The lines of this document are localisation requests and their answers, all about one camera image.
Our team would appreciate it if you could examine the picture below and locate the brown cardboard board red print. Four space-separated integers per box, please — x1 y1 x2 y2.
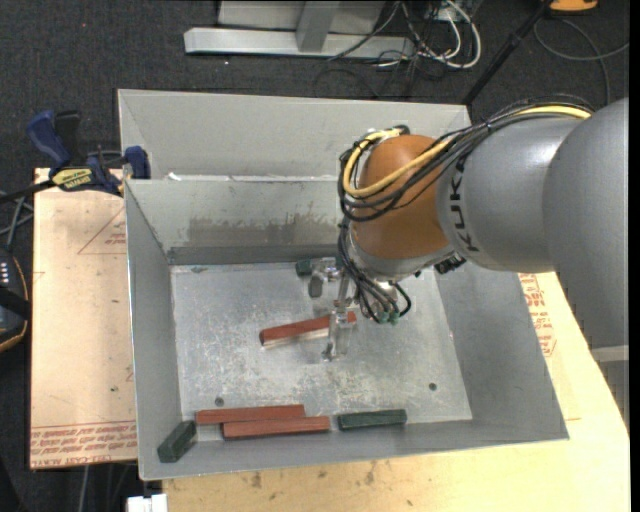
29 167 584 471

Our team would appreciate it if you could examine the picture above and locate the red-brown block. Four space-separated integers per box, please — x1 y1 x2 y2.
220 415 332 441
258 310 358 350
194 404 307 427

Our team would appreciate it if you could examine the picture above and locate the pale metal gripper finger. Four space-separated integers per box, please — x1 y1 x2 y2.
321 312 338 362
337 317 356 358

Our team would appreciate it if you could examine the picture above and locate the black cylinder on white bracket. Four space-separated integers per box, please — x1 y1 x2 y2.
432 253 468 276

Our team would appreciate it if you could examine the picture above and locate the grey metal bin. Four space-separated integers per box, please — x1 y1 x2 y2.
117 88 570 482

